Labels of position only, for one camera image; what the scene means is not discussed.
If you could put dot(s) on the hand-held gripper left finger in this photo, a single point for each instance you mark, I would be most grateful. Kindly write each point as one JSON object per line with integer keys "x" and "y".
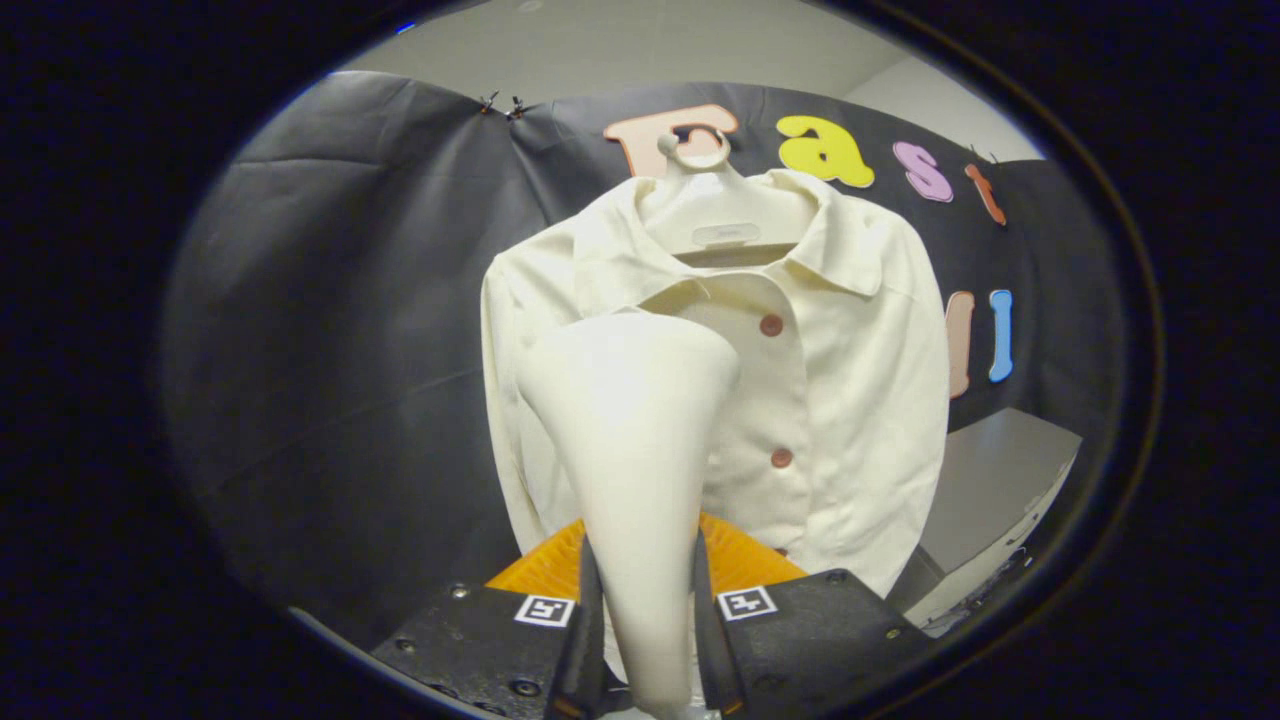
{"x": 590, "y": 650}

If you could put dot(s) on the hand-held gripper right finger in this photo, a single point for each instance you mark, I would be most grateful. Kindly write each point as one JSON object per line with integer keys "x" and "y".
{"x": 712, "y": 650}

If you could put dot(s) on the white garment steamer head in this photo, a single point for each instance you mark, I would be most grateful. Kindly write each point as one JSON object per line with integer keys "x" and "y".
{"x": 630, "y": 450}

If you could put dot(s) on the cream button-up shirt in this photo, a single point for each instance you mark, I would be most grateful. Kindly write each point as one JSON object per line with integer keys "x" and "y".
{"x": 860, "y": 400}

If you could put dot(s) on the grey top white cabinet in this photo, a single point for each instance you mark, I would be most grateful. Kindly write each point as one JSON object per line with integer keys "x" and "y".
{"x": 990, "y": 480}

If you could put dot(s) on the black backdrop cloth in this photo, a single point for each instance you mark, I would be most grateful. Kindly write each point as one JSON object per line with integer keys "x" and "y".
{"x": 330, "y": 350}

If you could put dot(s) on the cream plastic hanger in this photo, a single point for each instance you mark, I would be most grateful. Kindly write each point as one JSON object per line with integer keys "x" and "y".
{"x": 720, "y": 215}

